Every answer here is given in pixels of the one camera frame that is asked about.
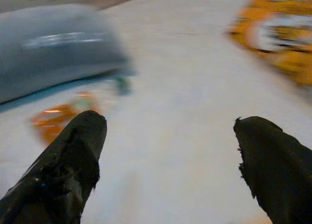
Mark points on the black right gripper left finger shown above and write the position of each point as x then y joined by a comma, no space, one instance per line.
61,165

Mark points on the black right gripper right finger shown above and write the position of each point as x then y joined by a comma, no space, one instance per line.
275,165

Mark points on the grey bear print pillow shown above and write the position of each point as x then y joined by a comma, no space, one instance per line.
53,50

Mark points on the orange printed packet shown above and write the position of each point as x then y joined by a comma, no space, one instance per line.
51,122

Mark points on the orange yellow character blanket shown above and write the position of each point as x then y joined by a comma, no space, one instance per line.
292,65

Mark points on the white quilted mattress pad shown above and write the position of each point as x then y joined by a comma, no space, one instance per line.
175,87

